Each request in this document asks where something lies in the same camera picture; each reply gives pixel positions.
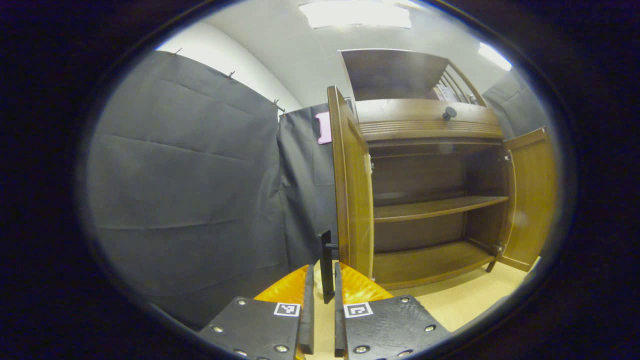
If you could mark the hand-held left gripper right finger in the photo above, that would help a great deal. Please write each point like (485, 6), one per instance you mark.
(338, 325)

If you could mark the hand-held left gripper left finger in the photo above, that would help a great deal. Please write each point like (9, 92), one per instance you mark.
(307, 320)

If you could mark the wooden shoe cabinet door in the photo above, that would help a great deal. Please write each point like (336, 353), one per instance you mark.
(532, 200)
(352, 200)

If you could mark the wooden double-door shoe cabinet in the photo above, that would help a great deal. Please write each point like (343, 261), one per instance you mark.
(425, 122)

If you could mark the wooden cabinet shelf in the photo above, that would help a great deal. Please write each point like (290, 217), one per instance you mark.
(435, 207)

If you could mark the black round knob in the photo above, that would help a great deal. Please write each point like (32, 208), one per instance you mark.
(449, 113)

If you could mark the white book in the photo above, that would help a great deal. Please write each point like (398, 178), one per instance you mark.
(440, 94)
(451, 95)
(445, 93)

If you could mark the large ceiling light panel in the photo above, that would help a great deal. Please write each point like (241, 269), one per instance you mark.
(355, 14)

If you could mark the small ceiling light panel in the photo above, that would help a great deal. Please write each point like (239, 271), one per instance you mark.
(494, 56)

